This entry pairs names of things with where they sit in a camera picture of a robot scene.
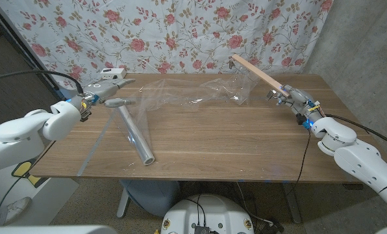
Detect transparent cling film sheet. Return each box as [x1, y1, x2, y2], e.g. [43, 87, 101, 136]
[115, 70, 260, 144]

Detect cling film roll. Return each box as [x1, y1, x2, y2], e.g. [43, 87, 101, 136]
[117, 104, 156, 166]

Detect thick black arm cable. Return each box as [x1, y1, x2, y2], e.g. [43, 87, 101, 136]
[0, 70, 84, 96]
[325, 113, 387, 151]

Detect white floor platform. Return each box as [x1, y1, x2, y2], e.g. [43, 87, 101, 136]
[0, 162, 81, 227]

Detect white power strip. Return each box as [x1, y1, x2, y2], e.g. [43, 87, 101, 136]
[101, 68, 127, 81]

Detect thin black left wrist cable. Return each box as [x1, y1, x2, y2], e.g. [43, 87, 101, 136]
[0, 140, 57, 226]

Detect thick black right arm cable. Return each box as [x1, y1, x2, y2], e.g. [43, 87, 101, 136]
[325, 113, 387, 151]

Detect black power adapter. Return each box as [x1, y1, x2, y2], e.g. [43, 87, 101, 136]
[260, 218, 285, 234]

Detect blue-grey chair seat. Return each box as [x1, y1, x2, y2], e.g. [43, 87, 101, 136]
[120, 180, 181, 218]

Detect wooden stick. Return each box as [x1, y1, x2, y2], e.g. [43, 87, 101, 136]
[231, 53, 291, 98]

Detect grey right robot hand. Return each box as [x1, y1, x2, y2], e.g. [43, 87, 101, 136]
[267, 84, 327, 129]

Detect yellow and black pad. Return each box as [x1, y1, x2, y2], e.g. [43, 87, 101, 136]
[11, 159, 44, 189]

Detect grey table leg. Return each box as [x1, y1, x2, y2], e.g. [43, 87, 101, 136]
[282, 181, 302, 224]

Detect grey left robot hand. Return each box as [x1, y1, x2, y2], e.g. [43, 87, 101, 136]
[78, 77, 136, 123]

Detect white shoe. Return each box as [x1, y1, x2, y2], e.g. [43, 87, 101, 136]
[5, 196, 32, 224]

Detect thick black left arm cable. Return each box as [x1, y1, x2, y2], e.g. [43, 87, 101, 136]
[0, 70, 84, 96]

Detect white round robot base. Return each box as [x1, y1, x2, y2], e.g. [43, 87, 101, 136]
[160, 194, 255, 234]

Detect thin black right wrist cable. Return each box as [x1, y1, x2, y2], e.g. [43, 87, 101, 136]
[284, 128, 312, 198]

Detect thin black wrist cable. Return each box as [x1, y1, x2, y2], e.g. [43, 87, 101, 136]
[284, 128, 312, 198]
[0, 140, 57, 226]

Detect floral print curtain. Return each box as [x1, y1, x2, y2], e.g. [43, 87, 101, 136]
[0, 0, 334, 91]

